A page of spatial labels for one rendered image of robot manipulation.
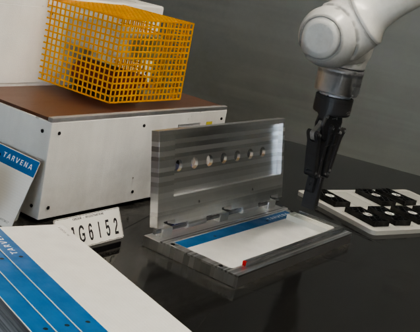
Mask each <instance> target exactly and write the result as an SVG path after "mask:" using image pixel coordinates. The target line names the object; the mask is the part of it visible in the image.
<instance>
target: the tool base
mask: <svg viewBox="0 0 420 332"><path fill-rule="evenodd" d="M276 202H279V199H275V200H274V199H270V200H268V201H265V202H261V203H259V204H258V209H256V210H253V211H248V212H245V213H239V212H241V211H242V209H241V208H239V209H235V210H231V211H224V210H222V212H221V213H217V214H213V215H211V216H208V217H206V219H207V221H206V222H205V223H204V224H201V225H196V226H194V227H189V228H184V227H186V226H187V223H180V224H177V225H172V226H169V225H167V224H165V223H164V227H162V228H159V229H155V228H154V230H153V233H151V234H148V235H144V238H143V241H142V245H143V246H145V247H147V248H149V249H151V250H153V251H155V252H157V253H160V254H162V255H164V256H167V257H169V258H171V259H173V260H175V261H177V262H179V263H181V264H184V265H186V266H188V267H190V268H193V269H195V270H197V271H199V272H201V273H203V274H205V275H208V276H210V277H212V278H214V279H217V280H219V281H221V282H223V283H225V284H227V285H229V286H231V287H234V288H237V287H240V286H243V285H246V284H247V283H250V282H253V281H256V280H257V279H260V278H263V277H265V276H267V275H270V274H273V273H275V272H277V271H280V270H283V269H285V268H287V267H290V266H293V265H295V264H297V263H300V262H303V261H305V260H308V259H310V258H313V257H315V256H318V255H320V254H323V253H325V252H328V251H331V250H333V249H335V248H338V247H341V246H343V245H345V244H348V243H350V241H351V236H352V233H351V232H349V231H347V230H345V231H342V232H339V233H336V234H334V235H331V236H328V237H326V238H322V239H320V240H317V241H314V242H312V243H309V244H306V245H304V246H300V247H298V248H295V249H293V250H290V251H287V252H284V253H282V254H279V255H277V256H274V257H271V258H268V259H266V260H262V261H260V262H257V263H254V264H252V265H248V266H247V267H245V266H243V265H240V266H239V267H235V268H233V269H232V268H230V267H227V266H225V265H223V264H220V263H218V262H215V261H214V260H211V259H210V258H207V257H205V256H202V255H200V254H198V253H196V252H193V251H192V250H189V249H187V248H184V247H182V246H180V245H178V244H176V243H174V242H176V241H179V240H183V239H186V238H190V237H193V236H197V235H201V234H204V233H208V232H211V231H215V230H218V229H222V228H225V227H229V226H232V225H236V224H239V223H243V222H246V221H250V220H253V219H257V218H260V217H264V216H267V215H271V214H274V213H278V212H281V211H288V212H290V211H291V210H288V208H287V207H280V206H277V205H275V203H276ZM290 213H292V212H290ZM171 243H174V244H175V245H171ZM219 265H223V267H220V266H219Z"/></svg>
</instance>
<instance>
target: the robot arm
mask: <svg viewBox="0 0 420 332"><path fill-rule="evenodd" d="M418 7H420V0H331V1H329V2H327V3H324V4H323V6H321V7H318V8H315V9H313V10H312V11H311V12H310V13H308V14H307V15H306V17H305V18H304V19H303V21H302V23H301V25H300V27H299V31H298V42H299V45H300V46H301V49H302V50H303V53H304V54H305V56H306V58H307V59H308V60H309V61H310V62H312V63H313V64H315V65H317V66H318V70H317V74H316V79H315V84H314V87H315V89H317V90H319V91H318V92H316V96H315V101H314V104H313V109H314V110H315V111H317V113H318V117H317V118H316V121H315V127H314V128H313V129H310V128H308V129H307V147H306V154H305V166H304V174H306V175H308V177H307V182H306V185H305V191H304V194H303V199H302V202H301V206H303V207H305V208H308V209H311V210H315V209H317V207H318V201H319V198H320V193H321V190H322V185H323V182H324V178H328V177H329V175H327V174H326V173H330V172H331V169H332V166H333V163H334V160H335V157H336V154H337V152H338V148H339V146H340V142H341V140H342V138H343V136H344V134H345V131H346V128H344V127H342V126H341V125H342V118H348V117H349V116H350V114H351V108H352V105H353V99H352V98H351V97H358V96H359V91H360V88H361V83H362V79H363V77H364V71H365V67H366V66H367V63H368V61H369V59H370V58H371V55H372V53H373V49H374V47H376V46H377V45H378V44H380V43H381V41H382V37H383V34H384V32H385V30H386V29H387V27H389V25H391V24H392V23H393V22H395V21H396V20H397V19H399V18H401V17H403V16H404V15H405V14H407V13H409V12H411V11H413V10H415V9H416V8H418Z"/></svg>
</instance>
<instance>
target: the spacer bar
mask: <svg viewBox="0 0 420 332"><path fill-rule="evenodd" d="M286 219H287V220H290V221H293V222H294V223H297V224H300V225H302V226H304V227H308V228H310V229H312V230H315V231H318V232H320V233H323V232H326V231H329V230H331V229H334V227H332V226H330V225H327V224H325V223H322V222H320V221H317V220H314V219H311V218H309V217H306V216H304V215H301V214H299V213H296V212H292V213H288V214H287V217H286Z"/></svg>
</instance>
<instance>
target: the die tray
mask: <svg viewBox="0 0 420 332"><path fill-rule="evenodd" d="M328 191H330V192H332V193H334V194H335V195H337V196H339V197H341V198H343V199H345V200H347V201H349V202H351V203H350V207H359V206H361V207H362V208H365V209H366V210H367V209H368V206H380V205H378V204H376V203H374V202H372V201H370V200H368V199H366V198H364V197H362V196H360V195H358V194H356V193H355V190H328ZM393 191H396V192H398V193H400V194H403V195H404V196H407V197H409V198H412V199H414V200H417V203H416V205H414V206H420V195H418V194H416V193H414V192H412V191H409V190H393ZM303 194H304V190H299V191H298V196H300V197H303ZM318 206H319V207H321V208H322V209H325V210H326V211H329V212H330V213H332V214H334V215H336V216H338V217H339V218H341V219H343V220H345V221H347V222H348V223H351V224H352V225H355V226H356V227H358V228H360V229H362V230H364V231H365V232H367V233H369V234H371V235H399V234H412V233H420V225H418V224H416V223H414V222H413V221H412V222H411V225H410V226H394V225H392V224H391V223H390V224H389V227H372V226H371V225H369V224H367V223H365V222H363V221H361V220H360V219H358V218H356V217H354V216H352V215H350V214H348V213H346V212H345V207H334V206H331V205H330V204H327V203H326V202H324V201H322V200H320V199H319V201H318Z"/></svg>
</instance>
